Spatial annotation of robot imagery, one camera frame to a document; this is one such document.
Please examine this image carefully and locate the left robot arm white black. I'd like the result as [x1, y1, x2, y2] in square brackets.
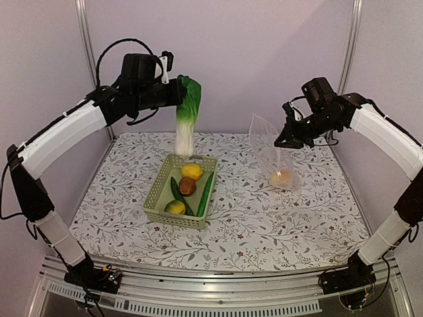
[7, 75, 187, 287]

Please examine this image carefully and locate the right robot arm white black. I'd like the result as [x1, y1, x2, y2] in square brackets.
[274, 92, 422, 288]

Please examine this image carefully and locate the green white bok choy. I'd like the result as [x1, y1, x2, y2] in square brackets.
[174, 75, 202, 157]

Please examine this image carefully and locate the floral patterned table mat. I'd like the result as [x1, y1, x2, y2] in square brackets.
[70, 133, 369, 271]

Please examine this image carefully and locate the brown shiitake mushroom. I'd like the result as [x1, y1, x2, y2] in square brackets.
[178, 177, 196, 197]

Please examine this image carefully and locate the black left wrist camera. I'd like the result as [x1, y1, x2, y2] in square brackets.
[120, 51, 174, 85]

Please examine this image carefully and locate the yellow lemon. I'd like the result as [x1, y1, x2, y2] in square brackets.
[181, 163, 204, 182]

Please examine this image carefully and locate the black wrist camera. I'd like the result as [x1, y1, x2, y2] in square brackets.
[120, 51, 174, 85]
[282, 77, 337, 120]

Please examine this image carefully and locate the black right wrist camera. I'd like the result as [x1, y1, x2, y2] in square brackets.
[282, 77, 337, 120]

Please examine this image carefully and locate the orange yellow mango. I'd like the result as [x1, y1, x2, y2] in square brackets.
[270, 170, 291, 187]

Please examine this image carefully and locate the aluminium frame post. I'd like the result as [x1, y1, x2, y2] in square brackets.
[337, 0, 364, 94]
[75, 0, 115, 139]

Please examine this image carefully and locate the pale green plastic basket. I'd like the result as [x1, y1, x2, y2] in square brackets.
[143, 154, 218, 229]

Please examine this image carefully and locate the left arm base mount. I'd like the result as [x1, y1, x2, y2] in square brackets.
[63, 252, 122, 294]

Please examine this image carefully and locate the yellow green pear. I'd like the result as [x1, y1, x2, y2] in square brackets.
[165, 199, 186, 215]

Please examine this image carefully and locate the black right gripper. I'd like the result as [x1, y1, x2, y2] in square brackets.
[274, 108, 340, 149]

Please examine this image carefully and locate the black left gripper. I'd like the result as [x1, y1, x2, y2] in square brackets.
[134, 77, 188, 112]

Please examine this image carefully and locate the right aluminium frame post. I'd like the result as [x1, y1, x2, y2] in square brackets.
[337, 0, 364, 94]

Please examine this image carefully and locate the aluminium front rail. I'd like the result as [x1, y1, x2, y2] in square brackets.
[26, 256, 414, 316]

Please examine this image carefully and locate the light green cucumber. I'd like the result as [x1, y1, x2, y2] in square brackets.
[196, 174, 213, 217]

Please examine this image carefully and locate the left aluminium frame post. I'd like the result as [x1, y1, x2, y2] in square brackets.
[75, 0, 115, 139]

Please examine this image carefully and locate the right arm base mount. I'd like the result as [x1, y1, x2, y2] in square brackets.
[318, 252, 376, 310]

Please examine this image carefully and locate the clear zip top bag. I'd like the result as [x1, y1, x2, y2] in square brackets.
[249, 113, 299, 190]

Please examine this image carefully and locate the dark green cucumber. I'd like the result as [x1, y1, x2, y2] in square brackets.
[170, 176, 194, 216]

